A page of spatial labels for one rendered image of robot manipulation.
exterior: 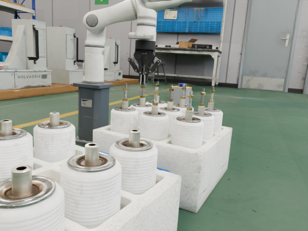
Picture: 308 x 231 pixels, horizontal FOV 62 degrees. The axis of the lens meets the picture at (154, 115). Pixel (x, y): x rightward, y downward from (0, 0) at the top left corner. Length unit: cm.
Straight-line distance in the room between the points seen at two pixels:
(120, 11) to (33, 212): 104
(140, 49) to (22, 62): 235
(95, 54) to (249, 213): 91
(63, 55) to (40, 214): 330
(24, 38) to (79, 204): 289
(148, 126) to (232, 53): 532
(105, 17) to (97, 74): 26
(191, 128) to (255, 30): 539
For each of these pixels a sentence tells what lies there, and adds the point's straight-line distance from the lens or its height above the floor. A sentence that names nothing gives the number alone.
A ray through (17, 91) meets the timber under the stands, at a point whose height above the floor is 6.
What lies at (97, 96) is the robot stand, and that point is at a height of 24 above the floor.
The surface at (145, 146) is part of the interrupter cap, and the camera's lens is 50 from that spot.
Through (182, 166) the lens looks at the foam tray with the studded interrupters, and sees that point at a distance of 75.
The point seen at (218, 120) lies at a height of 22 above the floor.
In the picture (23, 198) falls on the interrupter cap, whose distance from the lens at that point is 34.
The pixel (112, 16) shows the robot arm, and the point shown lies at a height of 61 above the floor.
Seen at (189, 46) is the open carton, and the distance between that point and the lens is 572.
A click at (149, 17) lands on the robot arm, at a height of 57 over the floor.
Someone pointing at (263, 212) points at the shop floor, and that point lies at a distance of 88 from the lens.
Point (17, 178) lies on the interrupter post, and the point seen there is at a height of 27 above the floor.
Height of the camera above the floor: 41
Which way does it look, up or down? 11 degrees down
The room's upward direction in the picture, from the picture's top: 4 degrees clockwise
